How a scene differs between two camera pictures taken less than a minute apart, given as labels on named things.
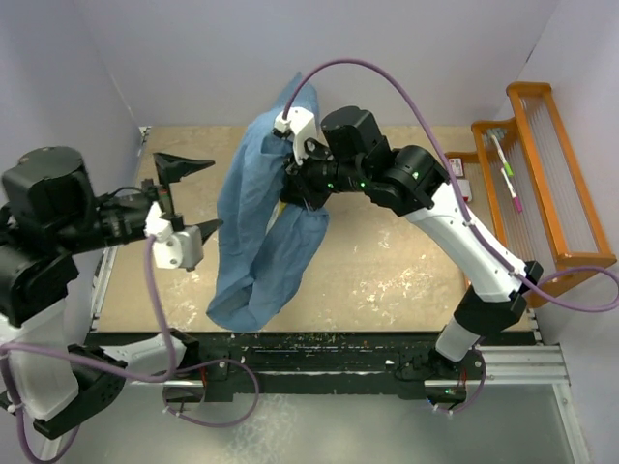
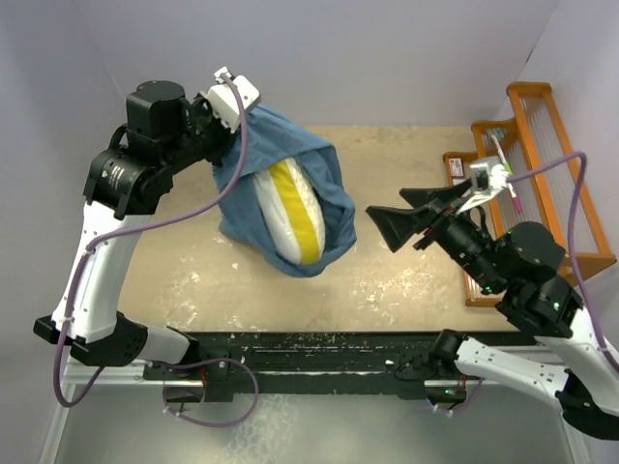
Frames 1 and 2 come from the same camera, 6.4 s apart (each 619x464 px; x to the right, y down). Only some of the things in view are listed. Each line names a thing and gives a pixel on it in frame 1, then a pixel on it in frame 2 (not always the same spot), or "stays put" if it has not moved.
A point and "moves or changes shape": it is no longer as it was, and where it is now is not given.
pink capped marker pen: [516, 201] stays put
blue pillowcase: [265, 244] moves or changes shape
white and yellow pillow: [278, 212] moves or changes shape
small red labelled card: [457, 166] stays put
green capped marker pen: [506, 164] stays put
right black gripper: [298, 188] → [394, 223]
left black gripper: [171, 168] → [200, 107]
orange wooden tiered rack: [527, 180] stays put
